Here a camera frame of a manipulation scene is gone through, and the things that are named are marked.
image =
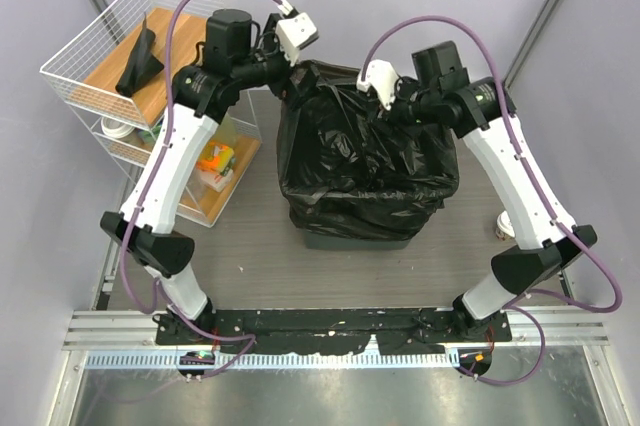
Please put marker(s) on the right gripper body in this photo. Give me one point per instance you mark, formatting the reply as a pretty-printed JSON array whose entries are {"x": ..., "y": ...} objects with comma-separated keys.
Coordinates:
[{"x": 403, "y": 110}]

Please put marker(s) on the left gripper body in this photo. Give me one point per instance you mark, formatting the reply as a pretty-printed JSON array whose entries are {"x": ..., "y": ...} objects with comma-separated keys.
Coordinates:
[{"x": 279, "y": 77}]

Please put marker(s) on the white paper cup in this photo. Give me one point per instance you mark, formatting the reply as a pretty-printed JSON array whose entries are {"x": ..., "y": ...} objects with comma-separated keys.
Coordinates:
[{"x": 504, "y": 229}]

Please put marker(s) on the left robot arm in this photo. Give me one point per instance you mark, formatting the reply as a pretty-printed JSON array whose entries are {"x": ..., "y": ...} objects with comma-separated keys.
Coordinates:
[{"x": 236, "y": 55}]

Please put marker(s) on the white wire shelf rack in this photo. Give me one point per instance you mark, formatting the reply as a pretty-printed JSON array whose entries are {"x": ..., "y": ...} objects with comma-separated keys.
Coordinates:
[{"x": 84, "y": 74}]

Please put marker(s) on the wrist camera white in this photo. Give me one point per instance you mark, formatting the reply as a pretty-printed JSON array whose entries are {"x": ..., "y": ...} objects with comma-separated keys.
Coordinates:
[
  {"x": 295, "y": 32},
  {"x": 381, "y": 77}
]

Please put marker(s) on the black trash bag roll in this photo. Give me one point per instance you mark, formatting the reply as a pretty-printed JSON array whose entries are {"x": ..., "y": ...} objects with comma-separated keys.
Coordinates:
[{"x": 142, "y": 66}]

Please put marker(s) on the yellow green sponge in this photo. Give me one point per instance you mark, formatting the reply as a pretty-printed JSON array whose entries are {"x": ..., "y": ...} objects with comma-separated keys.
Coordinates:
[{"x": 215, "y": 157}]

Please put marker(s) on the pale green plastic container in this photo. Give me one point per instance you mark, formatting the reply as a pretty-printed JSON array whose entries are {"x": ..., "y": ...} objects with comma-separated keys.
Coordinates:
[{"x": 226, "y": 132}]

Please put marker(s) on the small white box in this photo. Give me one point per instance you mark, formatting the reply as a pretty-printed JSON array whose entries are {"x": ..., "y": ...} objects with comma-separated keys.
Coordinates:
[{"x": 216, "y": 180}]

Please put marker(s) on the white bowl on shelf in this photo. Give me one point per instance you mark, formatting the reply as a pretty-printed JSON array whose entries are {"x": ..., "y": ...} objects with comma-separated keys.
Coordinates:
[{"x": 115, "y": 129}]

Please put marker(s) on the white cable duct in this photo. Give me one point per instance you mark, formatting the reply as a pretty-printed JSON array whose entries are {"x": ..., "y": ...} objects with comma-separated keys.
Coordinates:
[{"x": 177, "y": 359}]

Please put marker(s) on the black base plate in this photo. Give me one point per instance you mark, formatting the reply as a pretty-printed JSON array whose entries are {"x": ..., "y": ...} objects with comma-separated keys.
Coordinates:
[{"x": 332, "y": 332}]

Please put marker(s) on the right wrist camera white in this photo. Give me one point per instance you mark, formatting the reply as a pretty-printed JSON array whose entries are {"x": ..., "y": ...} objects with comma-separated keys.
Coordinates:
[{"x": 381, "y": 77}]

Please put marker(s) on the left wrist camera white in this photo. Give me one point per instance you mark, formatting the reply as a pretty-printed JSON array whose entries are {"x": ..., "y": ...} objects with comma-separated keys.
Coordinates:
[{"x": 295, "y": 32}]

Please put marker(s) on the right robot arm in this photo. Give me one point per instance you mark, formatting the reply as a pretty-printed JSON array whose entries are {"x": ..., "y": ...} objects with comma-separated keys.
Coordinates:
[{"x": 480, "y": 114}]

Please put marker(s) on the dark green trash bin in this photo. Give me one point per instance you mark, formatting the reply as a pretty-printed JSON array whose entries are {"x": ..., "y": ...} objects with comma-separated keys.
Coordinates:
[{"x": 324, "y": 242}]

